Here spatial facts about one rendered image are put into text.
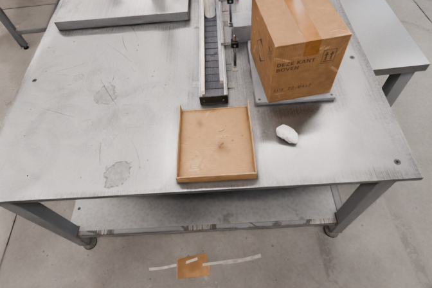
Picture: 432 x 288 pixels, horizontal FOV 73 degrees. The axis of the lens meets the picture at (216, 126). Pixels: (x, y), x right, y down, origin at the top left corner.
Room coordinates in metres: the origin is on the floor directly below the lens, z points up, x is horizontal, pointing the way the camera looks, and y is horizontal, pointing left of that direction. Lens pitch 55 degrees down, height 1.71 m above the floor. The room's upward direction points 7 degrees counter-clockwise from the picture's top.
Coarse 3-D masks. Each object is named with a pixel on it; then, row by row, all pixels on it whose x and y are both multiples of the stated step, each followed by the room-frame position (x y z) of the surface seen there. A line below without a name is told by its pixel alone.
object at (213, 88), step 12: (204, 24) 1.15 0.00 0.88; (216, 24) 1.14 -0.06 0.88; (204, 36) 1.07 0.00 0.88; (216, 36) 1.06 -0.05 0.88; (204, 48) 0.99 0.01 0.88; (216, 48) 0.98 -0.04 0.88; (204, 60) 0.91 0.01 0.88; (216, 60) 0.90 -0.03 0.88; (204, 72) 0.84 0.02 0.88; (216, 72) 0.84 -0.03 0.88; (216, 84) 0.77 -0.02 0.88; (204, 96) 0.72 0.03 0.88
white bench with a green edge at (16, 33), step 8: (0, 8) 2.35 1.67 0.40; (0, 16) 2.32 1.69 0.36; (8, 24) 2.31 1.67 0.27; (48, 24) 2.36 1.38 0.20; (16, 32) 2.32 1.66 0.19; (24, 32) 2.32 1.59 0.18; (32, 32) 2.32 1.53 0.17; (40, 32) 2.32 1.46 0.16; (16, 40) 2.32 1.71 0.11; (24, 40) 2.35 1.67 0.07; (24, 48) 2.32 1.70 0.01
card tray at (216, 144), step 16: (192, 112) 0.68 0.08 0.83; (208, 112) 0.67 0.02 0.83; (224, 112) 0.66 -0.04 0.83; (240, 112) 0.65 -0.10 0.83; (192, 128) 0.61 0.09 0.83; (208, 128) 0.60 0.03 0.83; (224, 128) 0.59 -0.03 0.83; (240, 128) 0.58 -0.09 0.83; (192, 144) 0.54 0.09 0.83; (208, 144) 0.53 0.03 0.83; (224, 144) 0.53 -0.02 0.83; (240, 144) 0.52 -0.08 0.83; (176, 160) 0.46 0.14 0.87; (192, 160) 0.48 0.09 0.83; (208, 160) 0.47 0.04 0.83; (224, 160) 0.46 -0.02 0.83; (240, 160) 0.45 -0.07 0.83; (176, 176) 0.41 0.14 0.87; (192, 176) 0.40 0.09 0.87; (208, 176) 0.39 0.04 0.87; (224, 176) 0.39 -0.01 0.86; (240, 176) 0.39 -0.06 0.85; (256, 176) 0.38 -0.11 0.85
